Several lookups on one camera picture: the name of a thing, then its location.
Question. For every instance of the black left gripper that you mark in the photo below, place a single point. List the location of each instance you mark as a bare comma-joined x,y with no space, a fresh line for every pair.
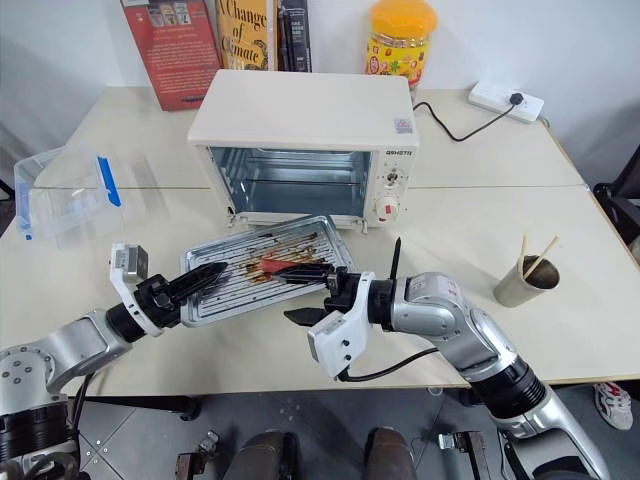
157,300

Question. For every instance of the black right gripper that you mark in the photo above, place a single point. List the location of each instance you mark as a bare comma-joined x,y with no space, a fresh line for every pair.
342,292

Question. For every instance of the silver ribbed baking tray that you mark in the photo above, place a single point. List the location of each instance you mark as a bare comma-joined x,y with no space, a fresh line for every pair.
300,245

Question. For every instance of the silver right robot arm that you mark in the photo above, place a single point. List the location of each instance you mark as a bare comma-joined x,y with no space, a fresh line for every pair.
450,320

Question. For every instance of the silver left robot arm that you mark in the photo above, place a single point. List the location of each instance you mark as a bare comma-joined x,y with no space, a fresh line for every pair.
75,340

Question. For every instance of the red sausage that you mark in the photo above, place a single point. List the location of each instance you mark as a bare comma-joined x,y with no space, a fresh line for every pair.
272,265

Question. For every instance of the large white oven knob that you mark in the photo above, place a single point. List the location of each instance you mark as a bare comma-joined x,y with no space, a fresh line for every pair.
387,210

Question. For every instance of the white toaster oven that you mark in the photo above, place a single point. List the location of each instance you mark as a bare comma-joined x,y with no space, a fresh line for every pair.
305,110

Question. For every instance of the clear box with blue latches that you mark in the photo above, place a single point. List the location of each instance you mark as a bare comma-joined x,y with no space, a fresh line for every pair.
65,200

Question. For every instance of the dark rounded shape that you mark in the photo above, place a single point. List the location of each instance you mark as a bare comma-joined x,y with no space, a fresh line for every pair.
390,455
267,457

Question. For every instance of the metal caster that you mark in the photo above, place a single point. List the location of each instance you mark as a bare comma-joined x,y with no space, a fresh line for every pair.
197,457
462,455

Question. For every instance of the metal cup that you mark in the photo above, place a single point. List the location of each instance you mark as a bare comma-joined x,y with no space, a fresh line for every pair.
520,292

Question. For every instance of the wooden chopstick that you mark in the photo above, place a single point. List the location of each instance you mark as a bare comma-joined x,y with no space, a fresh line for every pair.
542,254
523,255

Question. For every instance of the red book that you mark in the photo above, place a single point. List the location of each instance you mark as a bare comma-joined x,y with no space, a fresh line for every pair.
175,55

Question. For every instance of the yellow book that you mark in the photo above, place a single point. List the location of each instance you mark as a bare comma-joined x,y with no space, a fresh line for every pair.
247,35

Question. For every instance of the black book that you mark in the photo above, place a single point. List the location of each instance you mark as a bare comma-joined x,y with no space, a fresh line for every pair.
295,35

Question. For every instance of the yellow jar with orange lid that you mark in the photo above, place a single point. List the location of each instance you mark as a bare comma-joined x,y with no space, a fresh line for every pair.
400,50

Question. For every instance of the white power strip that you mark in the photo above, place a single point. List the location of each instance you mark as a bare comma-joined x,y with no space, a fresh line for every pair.
492,95

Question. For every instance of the black power plug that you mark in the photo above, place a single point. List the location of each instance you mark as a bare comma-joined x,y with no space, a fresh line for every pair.
516,99

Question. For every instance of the black chair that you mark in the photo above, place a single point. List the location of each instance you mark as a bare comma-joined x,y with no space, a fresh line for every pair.
620,205

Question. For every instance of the white and red sneaker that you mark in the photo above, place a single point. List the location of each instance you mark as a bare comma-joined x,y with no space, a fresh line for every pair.
615,405

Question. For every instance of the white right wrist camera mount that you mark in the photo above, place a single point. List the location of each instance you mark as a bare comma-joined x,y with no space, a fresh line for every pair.
332,340

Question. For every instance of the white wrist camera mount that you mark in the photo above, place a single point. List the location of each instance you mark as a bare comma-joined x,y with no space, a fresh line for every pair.
120,281
332,340

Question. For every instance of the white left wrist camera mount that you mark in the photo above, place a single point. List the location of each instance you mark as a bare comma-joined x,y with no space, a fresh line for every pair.
120,281

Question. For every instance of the black table frame bar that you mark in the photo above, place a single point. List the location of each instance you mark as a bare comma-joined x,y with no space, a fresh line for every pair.
140,406

